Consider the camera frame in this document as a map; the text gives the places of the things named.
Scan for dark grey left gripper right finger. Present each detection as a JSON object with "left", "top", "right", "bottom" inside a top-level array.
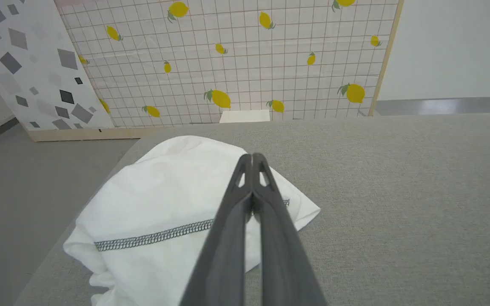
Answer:
[{"left": 252, "top": 153, "right": 327, "bottom": 306}]

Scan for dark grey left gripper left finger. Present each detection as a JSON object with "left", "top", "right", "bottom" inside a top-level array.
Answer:
[{"left": 180, "top": 154, "right": 254, "bottom": 306}]

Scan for white shirt with grey stitching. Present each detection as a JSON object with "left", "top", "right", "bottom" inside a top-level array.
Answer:
[{"left": 63, "top": 135, "right": 321, "bottom": 306}]

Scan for grey fabric sofa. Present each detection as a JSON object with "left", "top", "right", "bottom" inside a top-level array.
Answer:
[{"left": 13, "top": 113, "right": 490, "bottom": 306}]

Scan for white box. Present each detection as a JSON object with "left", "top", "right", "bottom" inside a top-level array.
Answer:
[{"left": 219, "top": 110, "right": 271, "bottom": 124}]

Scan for light wooden base board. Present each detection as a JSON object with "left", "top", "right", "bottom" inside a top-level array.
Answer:
[{"left": 27, "top": 127, "right": 173, "bottom": 142}]

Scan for lemon print grid panel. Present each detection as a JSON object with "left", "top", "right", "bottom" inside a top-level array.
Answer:
[{"left": 54, "top": 0, "right": 405, "bottom": 128}]

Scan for grey terrazzo print panel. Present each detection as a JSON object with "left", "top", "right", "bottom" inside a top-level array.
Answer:
[{"left": 0, "top": 0, "right": 116, "bottom": 132}]

